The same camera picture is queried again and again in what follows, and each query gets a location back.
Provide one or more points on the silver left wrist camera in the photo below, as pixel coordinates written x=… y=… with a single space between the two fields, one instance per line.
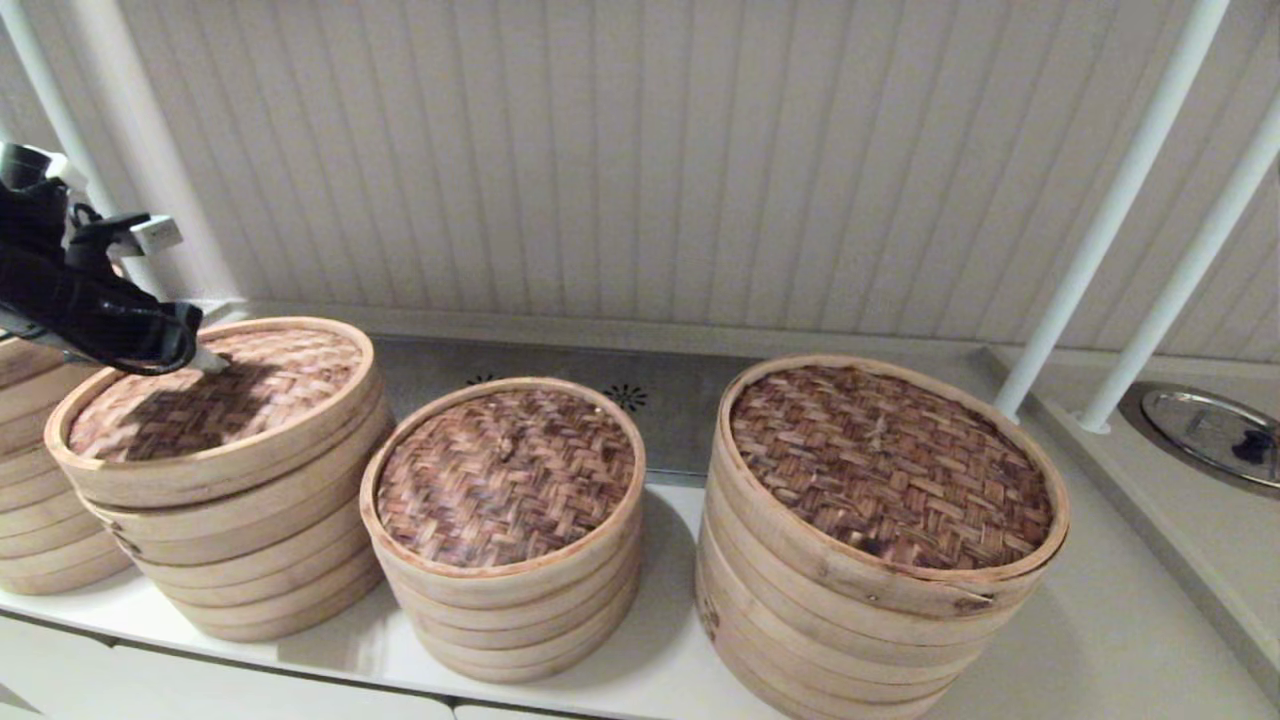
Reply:
x=158 y=235

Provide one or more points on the round stainless steel lid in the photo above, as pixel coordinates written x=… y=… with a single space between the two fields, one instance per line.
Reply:
x=1200 y=425

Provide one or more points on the large dark woven bamboo lid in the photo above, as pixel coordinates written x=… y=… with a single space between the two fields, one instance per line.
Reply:
x=885 y=465

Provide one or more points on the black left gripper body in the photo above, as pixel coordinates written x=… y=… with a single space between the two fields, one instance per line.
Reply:
x=90 y=310

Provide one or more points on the light woven steamer lid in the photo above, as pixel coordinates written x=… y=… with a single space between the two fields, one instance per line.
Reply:
x=260 y=390

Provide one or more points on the wide white column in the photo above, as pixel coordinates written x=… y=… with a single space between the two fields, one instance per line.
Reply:
x=145 y=120

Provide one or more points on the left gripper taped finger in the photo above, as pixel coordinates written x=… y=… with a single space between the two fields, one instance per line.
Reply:
x=208 y=366
x=212 y=357

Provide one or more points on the large bamboo steamer basket stack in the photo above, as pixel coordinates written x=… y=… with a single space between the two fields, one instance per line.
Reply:
x=800 y=650

